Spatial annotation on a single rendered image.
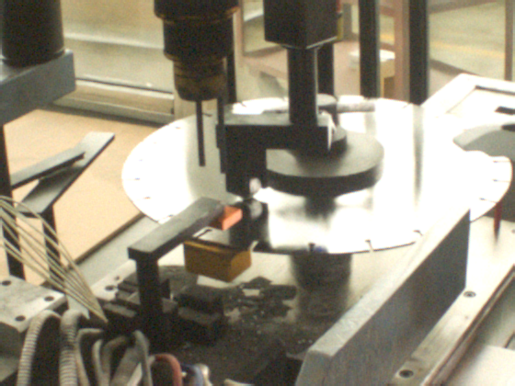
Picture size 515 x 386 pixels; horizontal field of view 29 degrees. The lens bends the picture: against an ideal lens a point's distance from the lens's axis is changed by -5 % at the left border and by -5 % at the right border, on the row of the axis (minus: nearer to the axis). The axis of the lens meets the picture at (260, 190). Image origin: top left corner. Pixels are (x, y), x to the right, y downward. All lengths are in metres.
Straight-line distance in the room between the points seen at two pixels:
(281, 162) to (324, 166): 0.04
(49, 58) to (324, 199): 0.26
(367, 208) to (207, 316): 0.15
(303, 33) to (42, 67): 0.25
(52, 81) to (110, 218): 0.40
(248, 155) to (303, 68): 0.09
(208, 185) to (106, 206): 0.46
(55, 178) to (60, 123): 0.64
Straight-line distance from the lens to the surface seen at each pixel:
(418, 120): 0.97
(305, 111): 0.77
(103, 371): 0.69
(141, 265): 0.68
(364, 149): 0.87
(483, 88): 1.23
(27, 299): 0.82
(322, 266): 0.89
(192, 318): 0.75
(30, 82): 0.86
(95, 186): 1.35
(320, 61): 1.15
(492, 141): 0.75
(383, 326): 0.58
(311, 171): 0.83
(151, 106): 1.56
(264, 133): 0.78
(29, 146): 1.51
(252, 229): 0.76
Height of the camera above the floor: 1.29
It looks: 24 degrees down
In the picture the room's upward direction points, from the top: 2 degrees counter-clockwise
